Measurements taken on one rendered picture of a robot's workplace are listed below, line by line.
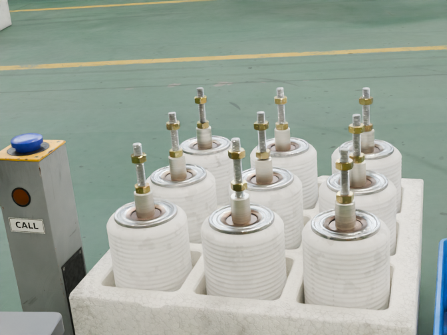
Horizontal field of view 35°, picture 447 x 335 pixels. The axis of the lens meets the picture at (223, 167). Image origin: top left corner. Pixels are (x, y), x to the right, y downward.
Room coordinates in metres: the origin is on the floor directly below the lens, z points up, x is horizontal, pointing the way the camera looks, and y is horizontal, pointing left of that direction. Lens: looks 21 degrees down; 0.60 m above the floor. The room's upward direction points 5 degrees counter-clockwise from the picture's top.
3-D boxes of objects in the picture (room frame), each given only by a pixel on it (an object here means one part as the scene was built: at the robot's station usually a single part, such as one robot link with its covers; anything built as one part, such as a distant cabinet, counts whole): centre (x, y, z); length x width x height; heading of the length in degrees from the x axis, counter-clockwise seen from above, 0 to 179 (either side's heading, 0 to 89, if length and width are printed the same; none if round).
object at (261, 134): (0.84, -0.05, 0.31); 0.01 x 0.01 x 0.08
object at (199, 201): (0.88, 0.06, 0.16); 0.10 x 0.10 x 0.18
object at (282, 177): (0.84, -0.05, 0.25); 0.08 x 0.08 x 0.01
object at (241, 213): (0.73, -0.02, 0.26); 0.02 x 0.02 x 0.03
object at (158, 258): (0.77, 0.10, 0.16); 0.10 x 0.10 x 0.18
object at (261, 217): (0.73, -0.02, 0.25); 0.08 x 0.08 x 0.01
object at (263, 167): (0.84, -0.05, 0.26); 0.02 x 0.02 x 0.03
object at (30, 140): (0.86, 0.25, 0.32); 0.04 x 0.04 x 0.02
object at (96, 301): (0.84, -0.05, 0.09); 0.39 x 0.39 x 0.18; 72
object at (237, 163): (0.73, -0.02, 0.31); 0.01 x 0.01 x 0.08
